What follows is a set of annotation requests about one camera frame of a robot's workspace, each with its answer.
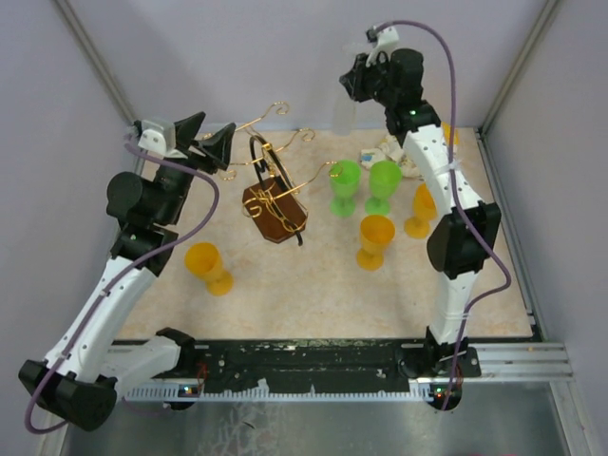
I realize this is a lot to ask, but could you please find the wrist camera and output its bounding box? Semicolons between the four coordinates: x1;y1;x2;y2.
366;26;400;67
133;119;187;160

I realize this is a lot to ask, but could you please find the green wine glass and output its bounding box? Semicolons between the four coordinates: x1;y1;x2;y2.
365;161;403;216
330;160;361;218

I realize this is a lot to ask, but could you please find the orange wine glass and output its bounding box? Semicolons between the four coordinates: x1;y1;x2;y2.
404;183;437;239
184;242;234;296
356;215;395;271

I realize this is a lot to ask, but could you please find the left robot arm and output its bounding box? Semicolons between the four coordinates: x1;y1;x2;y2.
18;112;237;435

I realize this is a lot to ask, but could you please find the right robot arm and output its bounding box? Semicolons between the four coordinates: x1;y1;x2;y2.
339;48;502;377

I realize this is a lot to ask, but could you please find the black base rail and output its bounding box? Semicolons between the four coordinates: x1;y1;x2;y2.
142;337;482;412

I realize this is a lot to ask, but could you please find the gold wire wine glass rack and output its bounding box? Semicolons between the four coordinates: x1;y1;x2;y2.
218;101;343;247

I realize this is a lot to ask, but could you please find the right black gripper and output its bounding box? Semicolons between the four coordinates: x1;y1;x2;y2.
339;50;395;109

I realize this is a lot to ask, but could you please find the yellow patterned cloth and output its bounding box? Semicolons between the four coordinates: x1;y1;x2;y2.
358;121;461;181

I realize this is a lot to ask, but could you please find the clear wine glass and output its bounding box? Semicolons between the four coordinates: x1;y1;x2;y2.
331;40;376;135

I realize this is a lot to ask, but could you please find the orange wine glass left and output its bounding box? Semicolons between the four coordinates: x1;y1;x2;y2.
184;242;234;296

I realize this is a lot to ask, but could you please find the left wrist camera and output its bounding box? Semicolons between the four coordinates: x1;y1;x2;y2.
133;119;187;160

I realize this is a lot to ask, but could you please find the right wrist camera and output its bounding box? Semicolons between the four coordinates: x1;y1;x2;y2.
366;26;400;67

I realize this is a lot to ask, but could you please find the orange wine glass right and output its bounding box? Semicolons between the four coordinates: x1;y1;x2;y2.
404;183;437;239

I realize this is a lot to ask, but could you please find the green wine glass front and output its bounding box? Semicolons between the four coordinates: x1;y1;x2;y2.
330;160;361;218

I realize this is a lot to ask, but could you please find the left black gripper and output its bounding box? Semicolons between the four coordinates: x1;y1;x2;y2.
154;112;236;225

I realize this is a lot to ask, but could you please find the orange wine glass middle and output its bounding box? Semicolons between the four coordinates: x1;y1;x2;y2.
356;215;395;271

